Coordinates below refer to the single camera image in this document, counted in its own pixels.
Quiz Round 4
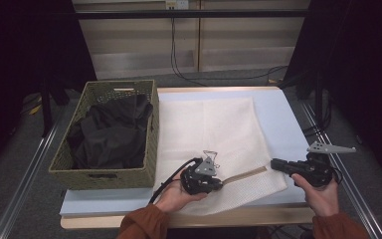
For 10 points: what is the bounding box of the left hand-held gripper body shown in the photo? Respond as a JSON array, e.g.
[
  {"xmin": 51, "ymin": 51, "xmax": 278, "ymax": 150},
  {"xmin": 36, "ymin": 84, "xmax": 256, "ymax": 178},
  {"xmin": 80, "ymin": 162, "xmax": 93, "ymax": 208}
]
[{"xmin": 179, "ymin": 150, "xmax": 221, "ymax": 196}]

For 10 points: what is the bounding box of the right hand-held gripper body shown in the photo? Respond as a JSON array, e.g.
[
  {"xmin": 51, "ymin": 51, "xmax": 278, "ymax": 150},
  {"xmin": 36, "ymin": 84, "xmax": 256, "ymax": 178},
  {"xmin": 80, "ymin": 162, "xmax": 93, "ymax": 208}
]
[{"xmin": 289, "ymin": 140, "xmax": 358, "ymax": 189}]

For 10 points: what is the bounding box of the white mesh laundry bag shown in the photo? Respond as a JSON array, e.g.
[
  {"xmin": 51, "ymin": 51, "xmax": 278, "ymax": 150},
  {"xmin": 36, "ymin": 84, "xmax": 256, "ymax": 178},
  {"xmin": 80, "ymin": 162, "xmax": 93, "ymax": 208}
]
[{"xmin": 152, "ymin": 96, "xmax": 289, "ymax": 217}]

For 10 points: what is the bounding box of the green woven basket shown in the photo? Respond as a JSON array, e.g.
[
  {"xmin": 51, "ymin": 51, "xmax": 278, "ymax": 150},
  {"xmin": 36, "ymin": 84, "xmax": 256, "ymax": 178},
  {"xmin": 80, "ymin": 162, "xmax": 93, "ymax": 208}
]
[{"xmin": 48, "ymin": 79, "xmax": 160, "ymax": 191}]

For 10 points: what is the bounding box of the black garment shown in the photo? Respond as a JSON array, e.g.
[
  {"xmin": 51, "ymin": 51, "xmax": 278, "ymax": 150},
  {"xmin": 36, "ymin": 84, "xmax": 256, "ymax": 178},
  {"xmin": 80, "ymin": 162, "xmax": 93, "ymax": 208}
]
[{"xmin": 66, "ymin": 94, "xmax": 154, "ymax": 170}]

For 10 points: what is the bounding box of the person's left hand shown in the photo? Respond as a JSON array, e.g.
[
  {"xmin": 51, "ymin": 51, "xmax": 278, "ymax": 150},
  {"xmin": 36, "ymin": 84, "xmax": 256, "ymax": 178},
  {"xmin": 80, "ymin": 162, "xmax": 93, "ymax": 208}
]
[{"xmin": 154, "ymin": 165, "xmax": 210, "ymax": 214}]

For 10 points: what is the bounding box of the person's right hand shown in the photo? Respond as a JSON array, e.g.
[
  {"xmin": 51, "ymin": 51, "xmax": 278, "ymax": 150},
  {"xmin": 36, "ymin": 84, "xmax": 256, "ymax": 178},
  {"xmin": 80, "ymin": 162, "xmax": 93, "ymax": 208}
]
[{"xmin": 290, "ymin": 172, "xmax": 340, "ymax": 219}]

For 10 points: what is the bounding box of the light blue table mat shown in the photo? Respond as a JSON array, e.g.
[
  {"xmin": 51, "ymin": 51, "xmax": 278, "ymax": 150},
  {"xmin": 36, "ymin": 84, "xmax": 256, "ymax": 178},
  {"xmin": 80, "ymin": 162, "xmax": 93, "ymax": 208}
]
[{"xmin": 59, "ymin": 90, "xmax": 316, "ymax": 218}]

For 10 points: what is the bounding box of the black metal stand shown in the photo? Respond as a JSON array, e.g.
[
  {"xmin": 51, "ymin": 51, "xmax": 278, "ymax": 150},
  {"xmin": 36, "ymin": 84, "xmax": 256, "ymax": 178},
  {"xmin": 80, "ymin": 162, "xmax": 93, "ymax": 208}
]
[
  {"xmin": 312, "ymin": 71, "xmax": 333, "ymax": 128},
  {"xmin": 39, "ymin": 75, "xmax": 72, "ymax": 139}
]

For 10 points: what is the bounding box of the dark curtain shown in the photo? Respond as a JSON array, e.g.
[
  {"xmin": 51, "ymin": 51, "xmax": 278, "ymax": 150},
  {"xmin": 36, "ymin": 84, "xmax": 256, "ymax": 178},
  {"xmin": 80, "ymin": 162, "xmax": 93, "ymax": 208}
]
[
  {"xmin": 0, "ymin": 0, "xmax": 97, "ymax": 177},
  {"xmin": 278, "ymin": 0, "xmax": 382, "ymax": 187}
]

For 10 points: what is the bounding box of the black horizontal bar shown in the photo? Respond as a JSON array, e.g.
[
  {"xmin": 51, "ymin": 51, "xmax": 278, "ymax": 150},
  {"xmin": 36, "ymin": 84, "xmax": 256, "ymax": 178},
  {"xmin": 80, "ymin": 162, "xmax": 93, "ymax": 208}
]
[{"xmin": 75, "ymin": 8, "xmax": 310, "ymax": 20}]

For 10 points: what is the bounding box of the right hand-held gripper cable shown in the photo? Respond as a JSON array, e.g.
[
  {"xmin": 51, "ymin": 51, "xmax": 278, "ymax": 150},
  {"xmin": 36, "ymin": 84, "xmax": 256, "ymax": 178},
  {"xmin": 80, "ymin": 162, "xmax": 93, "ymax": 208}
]
[{"xmin": 330, "ymin": 166, "xmax": 344, "ymax": 186}]

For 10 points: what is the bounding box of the hand-held gripper cable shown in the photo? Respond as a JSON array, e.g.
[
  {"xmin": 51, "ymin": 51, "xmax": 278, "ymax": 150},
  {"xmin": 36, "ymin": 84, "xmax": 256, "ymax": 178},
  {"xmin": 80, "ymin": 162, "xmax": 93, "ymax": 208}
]
[
  {"xmin": 147, "ymin": 156, "xmax": 203, "ymax": 205},
  {"xmin": 330, "ymin": 166, "xmax": 344, "ymax": 186}
]

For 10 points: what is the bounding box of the left hand-held gripper cable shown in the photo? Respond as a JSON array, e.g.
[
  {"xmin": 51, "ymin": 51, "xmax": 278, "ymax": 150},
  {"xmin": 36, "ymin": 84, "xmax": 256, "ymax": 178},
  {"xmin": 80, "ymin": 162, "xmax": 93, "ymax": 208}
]
[{"xmin": 147, "ymin": 156, "xmax": 203, "ymax": 205}]

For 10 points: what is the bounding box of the metal floor rail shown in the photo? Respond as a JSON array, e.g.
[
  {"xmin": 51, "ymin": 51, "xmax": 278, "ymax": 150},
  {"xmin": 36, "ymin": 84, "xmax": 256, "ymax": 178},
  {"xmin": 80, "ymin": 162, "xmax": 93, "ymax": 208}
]
[
  {"xmin": 0, "ymin": 112, "xmax": 68, "ymax": 239},
  {"xmin": 299, "ymin": 101, "xmax": 382, "ymax": 239}
]

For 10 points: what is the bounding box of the black wall cable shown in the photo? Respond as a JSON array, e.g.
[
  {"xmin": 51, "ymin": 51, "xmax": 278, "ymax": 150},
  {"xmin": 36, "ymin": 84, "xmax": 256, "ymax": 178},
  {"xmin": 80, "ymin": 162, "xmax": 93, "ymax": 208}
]
[{"xmin": 169, "ymin": 17, "xmax": 290, "ymax": 88}]

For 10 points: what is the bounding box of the white wall socket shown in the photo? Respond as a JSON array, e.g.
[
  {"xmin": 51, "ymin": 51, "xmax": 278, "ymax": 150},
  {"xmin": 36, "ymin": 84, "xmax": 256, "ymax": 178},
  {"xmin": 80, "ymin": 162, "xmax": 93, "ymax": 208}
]
[{"xmin": 165, "ymin": 0, "xmax": 190, "ymax": 11}]

